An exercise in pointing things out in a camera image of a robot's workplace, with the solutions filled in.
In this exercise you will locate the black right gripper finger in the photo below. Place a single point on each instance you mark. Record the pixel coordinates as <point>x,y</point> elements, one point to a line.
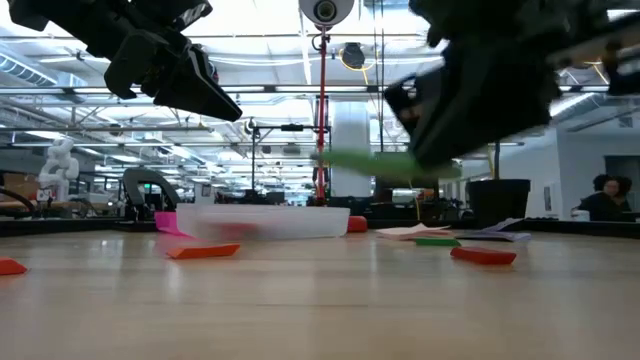
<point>412,102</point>
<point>490,105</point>

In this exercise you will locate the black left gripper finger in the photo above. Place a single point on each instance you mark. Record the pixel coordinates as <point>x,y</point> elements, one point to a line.
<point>195,90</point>
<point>132,65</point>

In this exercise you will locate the green eraser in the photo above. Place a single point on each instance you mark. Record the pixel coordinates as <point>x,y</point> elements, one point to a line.
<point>437,242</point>

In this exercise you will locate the red eraser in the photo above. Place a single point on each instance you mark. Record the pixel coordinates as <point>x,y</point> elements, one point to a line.
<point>482,256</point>

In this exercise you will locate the orange eraser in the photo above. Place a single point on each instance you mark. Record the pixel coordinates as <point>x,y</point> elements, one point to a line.
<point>10,266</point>
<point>202,251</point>

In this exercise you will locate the white column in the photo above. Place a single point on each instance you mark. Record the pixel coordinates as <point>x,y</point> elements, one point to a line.
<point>351,125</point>

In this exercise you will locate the black monitor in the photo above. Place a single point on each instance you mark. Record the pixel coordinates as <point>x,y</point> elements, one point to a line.
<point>395,185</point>

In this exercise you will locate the red vertical pole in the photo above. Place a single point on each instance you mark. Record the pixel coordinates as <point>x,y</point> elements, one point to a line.
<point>321,125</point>

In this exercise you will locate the black plant pot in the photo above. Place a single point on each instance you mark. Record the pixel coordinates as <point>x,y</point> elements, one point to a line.
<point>497,202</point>

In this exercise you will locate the purple paper notepad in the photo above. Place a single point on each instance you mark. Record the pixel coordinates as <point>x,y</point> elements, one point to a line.
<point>495,234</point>

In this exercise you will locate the red rounded object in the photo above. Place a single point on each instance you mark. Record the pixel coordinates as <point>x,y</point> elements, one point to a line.
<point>357,224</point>

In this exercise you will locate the person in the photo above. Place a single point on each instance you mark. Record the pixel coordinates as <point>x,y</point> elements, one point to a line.
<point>605,202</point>

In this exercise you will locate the translucent plastic box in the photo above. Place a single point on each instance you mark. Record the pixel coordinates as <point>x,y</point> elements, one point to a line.
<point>290,222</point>

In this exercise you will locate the black equipment at left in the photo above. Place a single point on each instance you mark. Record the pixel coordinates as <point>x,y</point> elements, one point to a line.
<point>75,227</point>

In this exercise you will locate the black stand frame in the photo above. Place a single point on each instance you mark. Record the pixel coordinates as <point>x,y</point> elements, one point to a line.
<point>292,127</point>

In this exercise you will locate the white round overhead camera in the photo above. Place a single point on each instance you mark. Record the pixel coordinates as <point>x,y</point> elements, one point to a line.
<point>326,11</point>

